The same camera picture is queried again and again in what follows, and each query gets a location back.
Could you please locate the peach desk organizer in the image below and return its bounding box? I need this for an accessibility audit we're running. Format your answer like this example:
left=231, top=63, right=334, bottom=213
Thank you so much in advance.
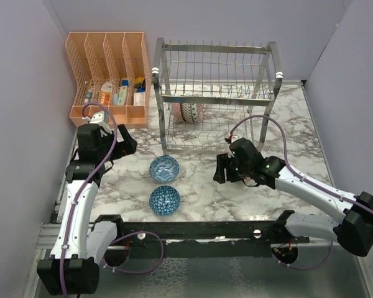
left=65, top=32, right=152, bottom=129

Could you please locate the blue triangle bowl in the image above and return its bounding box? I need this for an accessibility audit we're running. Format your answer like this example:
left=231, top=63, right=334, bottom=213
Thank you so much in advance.
left=149, top=186, right=181, bottom=216

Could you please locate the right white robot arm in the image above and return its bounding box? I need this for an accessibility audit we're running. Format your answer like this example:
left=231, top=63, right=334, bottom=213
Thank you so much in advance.
left=213, top=138, right=373, bottom=256

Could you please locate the blue floral bowl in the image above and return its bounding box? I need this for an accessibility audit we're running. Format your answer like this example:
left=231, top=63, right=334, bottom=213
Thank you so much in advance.
left=149, top=155, right=180, bottom=183

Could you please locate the pink circle pattern bowl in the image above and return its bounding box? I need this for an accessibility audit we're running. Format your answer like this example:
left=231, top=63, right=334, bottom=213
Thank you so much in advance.
left=191, top=103, right=203, bottom=123

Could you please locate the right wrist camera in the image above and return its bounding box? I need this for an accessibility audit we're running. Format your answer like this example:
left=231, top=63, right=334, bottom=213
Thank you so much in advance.
left=224, top=133, right=233, bottom=144

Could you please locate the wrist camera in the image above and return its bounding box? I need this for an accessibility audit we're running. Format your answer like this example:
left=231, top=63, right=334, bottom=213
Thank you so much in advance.
left=224, top=133, right=233, bottom=144
left=82, top=111, right=109, bottom=126

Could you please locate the steel dish rack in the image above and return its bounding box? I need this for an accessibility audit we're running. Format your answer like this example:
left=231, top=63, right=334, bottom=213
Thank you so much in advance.
left=152, top=38, right=283, bottom=154

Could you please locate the small bottle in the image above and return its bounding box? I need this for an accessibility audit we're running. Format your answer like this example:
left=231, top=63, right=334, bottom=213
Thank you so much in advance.
left=84, top=89, right=93, bottom=104

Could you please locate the orange white box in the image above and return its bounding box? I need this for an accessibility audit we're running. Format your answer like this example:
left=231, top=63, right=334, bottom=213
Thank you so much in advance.
left=97, top=80, right=113, bottom=106

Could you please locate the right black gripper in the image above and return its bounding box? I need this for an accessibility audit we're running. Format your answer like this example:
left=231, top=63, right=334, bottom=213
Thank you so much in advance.
left=214, top=152, right=252, bottom=183

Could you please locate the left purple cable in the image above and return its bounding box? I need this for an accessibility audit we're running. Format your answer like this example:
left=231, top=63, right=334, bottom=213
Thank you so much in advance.
left=59, top=102, right=165, bottom=297

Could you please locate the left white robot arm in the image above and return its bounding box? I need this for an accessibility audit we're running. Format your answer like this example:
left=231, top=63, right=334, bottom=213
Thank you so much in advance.
left=37, top=124, right=137, bottom=297

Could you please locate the brown patterned bowl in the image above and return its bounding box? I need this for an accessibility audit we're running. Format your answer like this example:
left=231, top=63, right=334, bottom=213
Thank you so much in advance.
left=180, top=103, right=193, bottom=122

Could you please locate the yellow black item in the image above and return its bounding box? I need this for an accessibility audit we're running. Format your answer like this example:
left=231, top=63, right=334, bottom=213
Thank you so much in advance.
left=134, top=76, right=145, bottom=89

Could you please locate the white label box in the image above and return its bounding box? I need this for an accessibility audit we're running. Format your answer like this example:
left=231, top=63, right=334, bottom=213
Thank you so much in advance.
left=134, top=92, right=145, bottom=106

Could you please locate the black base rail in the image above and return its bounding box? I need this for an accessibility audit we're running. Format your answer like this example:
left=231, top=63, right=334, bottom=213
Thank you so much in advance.
left=49, top=217, right=311, bottom=258

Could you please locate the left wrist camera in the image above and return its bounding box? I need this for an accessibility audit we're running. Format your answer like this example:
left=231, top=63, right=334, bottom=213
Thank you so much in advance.
left=82, top=111, right=109, bottom=126

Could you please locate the green white box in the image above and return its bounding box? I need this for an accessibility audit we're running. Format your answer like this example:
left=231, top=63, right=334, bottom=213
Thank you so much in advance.
left=113, top=79, right=129, bottom=106

